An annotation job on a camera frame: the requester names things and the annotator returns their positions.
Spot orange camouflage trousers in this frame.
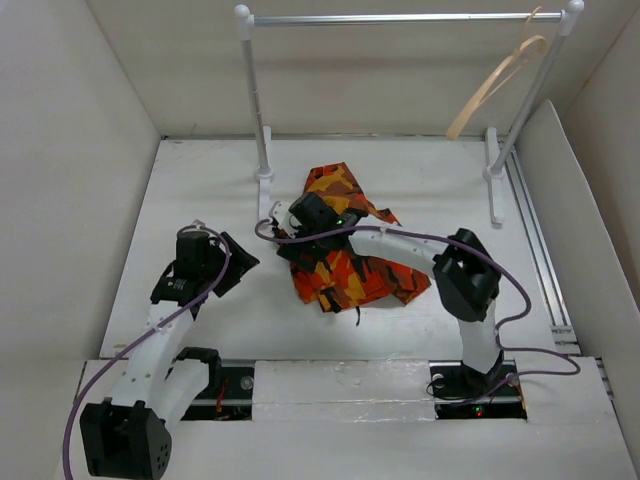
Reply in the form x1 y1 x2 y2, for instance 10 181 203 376
290 162 431 313

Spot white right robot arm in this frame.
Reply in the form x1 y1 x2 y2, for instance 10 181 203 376
269 192 504 398

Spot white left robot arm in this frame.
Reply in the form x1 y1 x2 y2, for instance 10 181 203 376
79 227 259 479

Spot beige wooden hanger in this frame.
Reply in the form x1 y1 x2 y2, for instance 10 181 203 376
445 6 548 141

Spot white clothes rack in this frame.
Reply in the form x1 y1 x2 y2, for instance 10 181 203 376
230 1 585 228

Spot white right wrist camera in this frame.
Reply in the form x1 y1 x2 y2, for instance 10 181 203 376
269 201 301 238

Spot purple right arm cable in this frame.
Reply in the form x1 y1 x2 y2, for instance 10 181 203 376
254 218 582 406

